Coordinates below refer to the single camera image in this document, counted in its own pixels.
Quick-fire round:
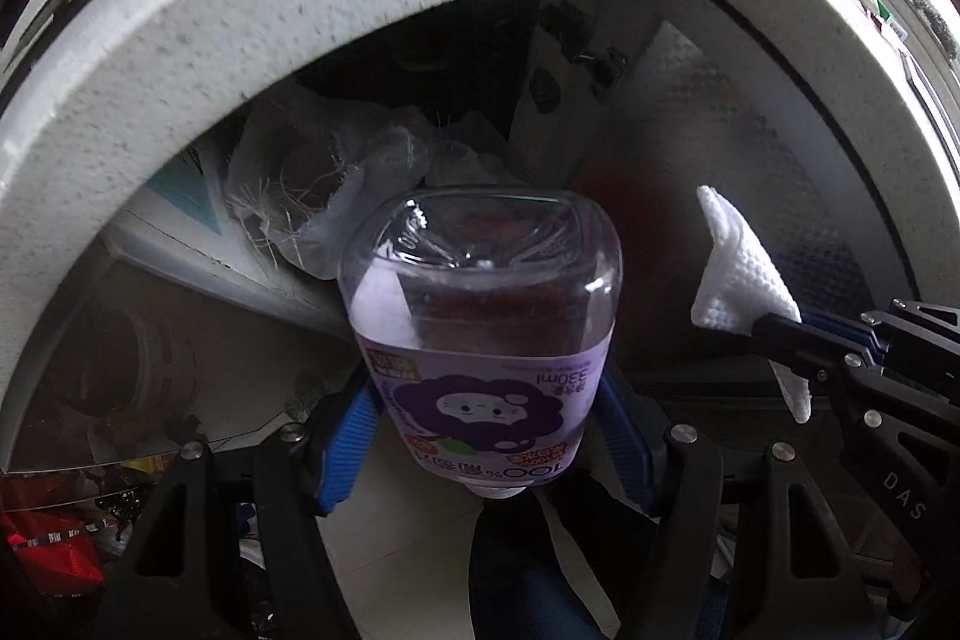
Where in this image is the white woven sack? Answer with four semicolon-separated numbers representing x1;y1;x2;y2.
223;83;517;280

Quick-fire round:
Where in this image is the purple juice bottle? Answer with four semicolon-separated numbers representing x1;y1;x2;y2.
338;187;623;498

